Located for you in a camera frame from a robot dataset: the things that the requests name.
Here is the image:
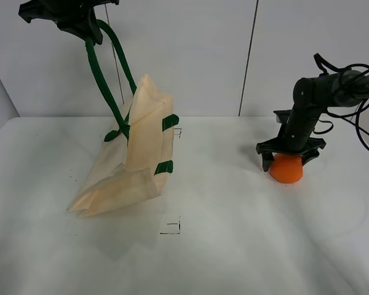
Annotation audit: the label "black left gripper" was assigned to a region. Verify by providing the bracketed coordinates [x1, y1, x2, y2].
[18, 0, 119, 45]

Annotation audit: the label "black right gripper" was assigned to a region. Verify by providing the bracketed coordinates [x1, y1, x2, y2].
[256, 138, 326, 172]

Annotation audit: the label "orange with stem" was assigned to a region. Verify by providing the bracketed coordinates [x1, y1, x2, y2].
[269, 154, 303, 184]

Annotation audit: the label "white linen bag green handles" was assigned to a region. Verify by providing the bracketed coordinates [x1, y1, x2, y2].
[68, 20, 180, 217]

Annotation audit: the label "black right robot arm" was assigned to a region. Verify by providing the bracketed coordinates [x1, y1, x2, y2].
[256, 70, 369, 172]

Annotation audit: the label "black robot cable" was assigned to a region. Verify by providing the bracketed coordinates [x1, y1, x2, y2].
[312, 53, 369, 159]

